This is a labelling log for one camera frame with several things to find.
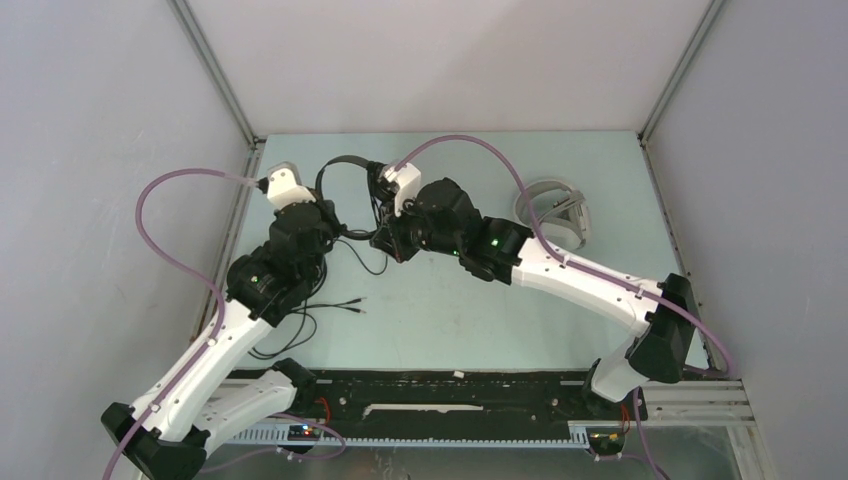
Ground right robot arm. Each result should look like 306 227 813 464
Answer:
369 178 695 418

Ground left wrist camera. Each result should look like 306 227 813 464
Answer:
257 162 317 211

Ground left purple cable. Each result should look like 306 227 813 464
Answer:
100 167 263 480

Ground aluminium frame rail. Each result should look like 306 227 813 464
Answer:
167 0 264 287

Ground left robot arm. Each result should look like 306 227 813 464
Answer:
101 201 338 479

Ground white headphones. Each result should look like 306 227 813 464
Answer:
513 179 591 251

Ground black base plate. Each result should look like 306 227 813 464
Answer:
253 357 647 442

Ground black cable with two plugs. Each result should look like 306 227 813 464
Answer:
246 298 367 361

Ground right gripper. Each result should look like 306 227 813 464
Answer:
370 193 462 266

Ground white cable duct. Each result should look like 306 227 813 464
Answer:
231 423 591 448

